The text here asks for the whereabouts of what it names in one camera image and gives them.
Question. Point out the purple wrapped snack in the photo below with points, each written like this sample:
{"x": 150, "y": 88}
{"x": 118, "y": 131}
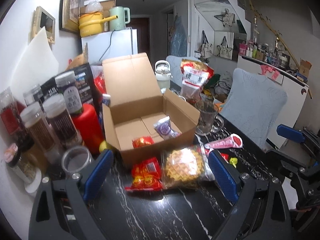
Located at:
{"x": 164, "y": 129}

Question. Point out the yellow pot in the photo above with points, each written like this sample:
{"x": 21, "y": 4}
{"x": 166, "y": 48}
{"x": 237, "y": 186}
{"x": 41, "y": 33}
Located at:
{"x": 93, "y": 23}

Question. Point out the red gold snack packet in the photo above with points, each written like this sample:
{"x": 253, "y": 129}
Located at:
{"x": 146, "y": 176}

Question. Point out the black coffee bag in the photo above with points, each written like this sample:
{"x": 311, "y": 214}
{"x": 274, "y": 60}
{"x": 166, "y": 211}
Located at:
{"x": 84, "y": 83}

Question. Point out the brown tea jar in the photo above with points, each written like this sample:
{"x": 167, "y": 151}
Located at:
{"x": 37, "y": 126}

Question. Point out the open cardboard box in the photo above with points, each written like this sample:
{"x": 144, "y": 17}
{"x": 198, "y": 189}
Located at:
{"x": 137, "y": 104}

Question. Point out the white refrigerator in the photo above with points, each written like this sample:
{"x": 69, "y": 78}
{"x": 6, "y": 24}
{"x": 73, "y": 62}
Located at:
{"x": 110, "y": 44}

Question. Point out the large red white snack bag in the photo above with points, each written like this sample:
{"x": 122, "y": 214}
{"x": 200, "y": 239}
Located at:
{"x": 195, "y": 74}

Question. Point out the small red snack packet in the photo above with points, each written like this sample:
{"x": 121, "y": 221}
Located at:
{"x": 142, "y": 142}

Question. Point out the red cylinder can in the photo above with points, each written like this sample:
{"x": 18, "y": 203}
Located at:
{"x": 88, "y": 125}

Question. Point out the light blue chair cushion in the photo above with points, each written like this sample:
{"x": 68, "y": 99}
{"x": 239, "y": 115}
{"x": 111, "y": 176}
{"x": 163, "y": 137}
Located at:
{"x": 253, "y": 105}

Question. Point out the clear jar orange content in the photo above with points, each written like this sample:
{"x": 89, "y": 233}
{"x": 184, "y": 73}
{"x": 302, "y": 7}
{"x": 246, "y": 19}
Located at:
{"x": 75, "y": 160}

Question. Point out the canvas tote bag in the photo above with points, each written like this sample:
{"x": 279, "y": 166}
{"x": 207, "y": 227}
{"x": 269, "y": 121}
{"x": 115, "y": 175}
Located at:
{"x": 224, "y": 50}

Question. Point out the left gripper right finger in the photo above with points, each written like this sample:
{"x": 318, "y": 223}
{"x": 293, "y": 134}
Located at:
{"x": 226, "y": 176}

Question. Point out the dark tea jar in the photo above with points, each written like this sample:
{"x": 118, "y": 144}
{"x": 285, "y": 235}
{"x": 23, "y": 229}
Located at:
{"x": 58, "y": 117}

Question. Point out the waffle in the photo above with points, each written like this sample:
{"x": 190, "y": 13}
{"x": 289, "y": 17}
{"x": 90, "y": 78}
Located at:
{"x": 186, "y": 167}

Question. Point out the pink snack pouch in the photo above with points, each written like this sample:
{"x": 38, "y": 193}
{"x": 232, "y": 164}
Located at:
{"x": 232, "y": 141}

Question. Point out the white kettle thermos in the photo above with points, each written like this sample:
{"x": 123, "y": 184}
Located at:
{"x": 163, "y": 74}

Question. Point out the framed picture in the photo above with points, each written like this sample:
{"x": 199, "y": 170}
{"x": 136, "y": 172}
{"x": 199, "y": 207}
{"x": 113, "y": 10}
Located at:
{"x": 69, "y": 15}

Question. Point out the wall intercom panel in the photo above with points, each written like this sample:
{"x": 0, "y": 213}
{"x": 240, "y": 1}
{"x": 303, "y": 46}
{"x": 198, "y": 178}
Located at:
{"x": 43, "y": 20}

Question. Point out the glass mug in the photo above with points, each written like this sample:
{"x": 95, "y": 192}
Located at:
{"x": 209, "y": 120}

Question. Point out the yellow green fruit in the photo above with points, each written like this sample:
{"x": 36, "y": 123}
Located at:
{"x": 105, "y": 146}

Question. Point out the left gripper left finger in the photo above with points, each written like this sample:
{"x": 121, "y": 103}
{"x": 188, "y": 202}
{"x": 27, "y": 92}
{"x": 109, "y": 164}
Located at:
{"x": 95, "y": 174}

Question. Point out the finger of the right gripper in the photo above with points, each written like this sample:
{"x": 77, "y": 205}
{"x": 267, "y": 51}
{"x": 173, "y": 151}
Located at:
{"x": 290, "y": 133}

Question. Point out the red label jar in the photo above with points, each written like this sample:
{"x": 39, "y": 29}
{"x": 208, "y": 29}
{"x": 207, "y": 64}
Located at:
{"x": 13, "y": 122}

